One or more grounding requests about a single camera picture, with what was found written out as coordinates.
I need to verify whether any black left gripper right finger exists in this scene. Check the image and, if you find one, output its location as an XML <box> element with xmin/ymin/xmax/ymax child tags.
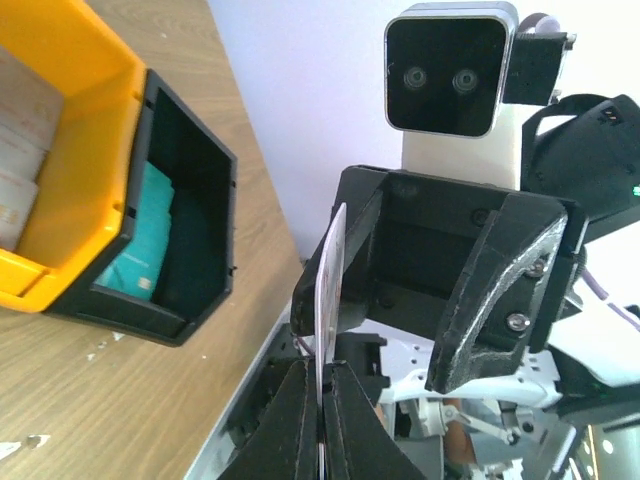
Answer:
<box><xmin>322</xmin><ymin>363</ymin><xmax>424</xmax><ymax>480</ymax></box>

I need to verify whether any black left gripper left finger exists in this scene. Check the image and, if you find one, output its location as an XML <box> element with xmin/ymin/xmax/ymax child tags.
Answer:
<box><xmin>220</xmin><ymin>360</ymin><xmax>318</xmax><ymax>480</ymax></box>

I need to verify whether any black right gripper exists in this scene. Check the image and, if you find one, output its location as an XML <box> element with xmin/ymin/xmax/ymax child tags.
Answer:
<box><xmin>290</xmin><ymin>166</ymin><xmax>570</xmax><ymax>394</ymax></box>

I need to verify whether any white pink credit card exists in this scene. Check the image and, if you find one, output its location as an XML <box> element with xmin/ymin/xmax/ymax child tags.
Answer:
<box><xmin>314</xmin><ymin>203</ymin><xmax>347</xmax><ymax>479</ymax></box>

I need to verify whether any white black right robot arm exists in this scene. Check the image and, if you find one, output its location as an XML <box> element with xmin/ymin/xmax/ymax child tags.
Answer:
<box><xmin>331</xmin><ymin>94</ymin><xmax>639</xmax><ymax>395</ymax></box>

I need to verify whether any white pink card stack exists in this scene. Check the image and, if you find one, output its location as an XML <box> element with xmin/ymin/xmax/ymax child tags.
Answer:
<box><xmin>1</xmin><ymin>49</ymin><xmax>64</xmax><ymax>251</ymax></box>

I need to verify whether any black bin near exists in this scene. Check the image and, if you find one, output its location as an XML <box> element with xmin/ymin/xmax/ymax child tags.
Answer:
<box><xmin>47</xmin><ymin>70</ymin><xmax>237</xmax><ymax>346</ymax></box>

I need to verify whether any white debris pile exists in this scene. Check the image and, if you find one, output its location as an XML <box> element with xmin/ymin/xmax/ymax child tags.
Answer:
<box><xmin>0</xmin><ymin>434</ymin><xmax>51</xmax><ymax>461</ymax></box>

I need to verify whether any orange bin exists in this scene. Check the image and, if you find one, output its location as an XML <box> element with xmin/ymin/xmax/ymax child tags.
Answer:
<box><xmin>1</xmin><ymin>1</ymin><xmax>146</xmax><ymax>313</ymax></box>

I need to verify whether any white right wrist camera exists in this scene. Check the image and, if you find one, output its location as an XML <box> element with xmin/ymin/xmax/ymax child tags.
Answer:
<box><xmin>383</xmin><ymin>0</ymin><xmax>577</xmax><ymax>191</ymax></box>

